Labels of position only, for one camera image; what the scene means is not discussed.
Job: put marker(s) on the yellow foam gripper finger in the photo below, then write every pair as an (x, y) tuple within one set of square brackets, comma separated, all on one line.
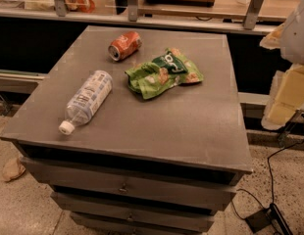
[(286, 97), (272, 40)]

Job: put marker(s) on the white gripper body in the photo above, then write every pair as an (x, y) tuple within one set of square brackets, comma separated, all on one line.
[(296, 38)]

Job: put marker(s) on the green rice chip bag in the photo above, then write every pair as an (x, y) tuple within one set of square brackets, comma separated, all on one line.
[(151, 79)]

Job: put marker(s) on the black floor power adapter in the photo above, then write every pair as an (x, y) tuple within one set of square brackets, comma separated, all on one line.
[(269, 216)]

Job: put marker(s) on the orange soda can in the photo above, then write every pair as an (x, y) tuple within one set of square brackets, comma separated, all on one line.
[(124, 46)]

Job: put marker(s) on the grey drawer cabinet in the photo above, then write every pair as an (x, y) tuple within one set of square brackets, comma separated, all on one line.
[(163, 166)]

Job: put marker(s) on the clear plastic water bottle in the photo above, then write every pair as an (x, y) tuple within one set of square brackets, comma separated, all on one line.
[(85, 103)]

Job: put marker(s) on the crumpled brown paper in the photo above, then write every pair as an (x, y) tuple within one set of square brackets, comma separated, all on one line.
[(12, 169)]

